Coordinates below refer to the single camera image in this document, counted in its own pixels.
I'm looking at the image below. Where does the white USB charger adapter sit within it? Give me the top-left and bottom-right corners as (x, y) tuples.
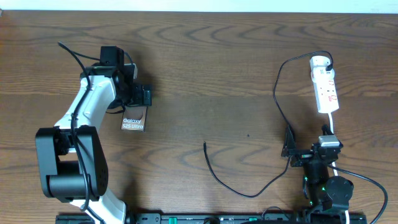
(311, 66), (335, 83)

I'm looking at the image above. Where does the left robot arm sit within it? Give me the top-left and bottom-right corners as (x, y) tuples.
(35, 46), (152, 223)

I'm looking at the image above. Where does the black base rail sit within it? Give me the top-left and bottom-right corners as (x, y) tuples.
(55, 212), (368, 224)

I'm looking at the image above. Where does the black charger cable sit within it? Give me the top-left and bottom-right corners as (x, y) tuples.
(203, 50), (335, 198)

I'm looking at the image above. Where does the white power strip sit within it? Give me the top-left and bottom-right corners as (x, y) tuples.
(310, 55), (339, 114)

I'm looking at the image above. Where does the white power strip cord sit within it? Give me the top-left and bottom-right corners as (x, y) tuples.
(328, 112), (351, 224)

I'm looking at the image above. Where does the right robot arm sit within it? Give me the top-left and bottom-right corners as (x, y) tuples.
(281, 125), (354, 223)

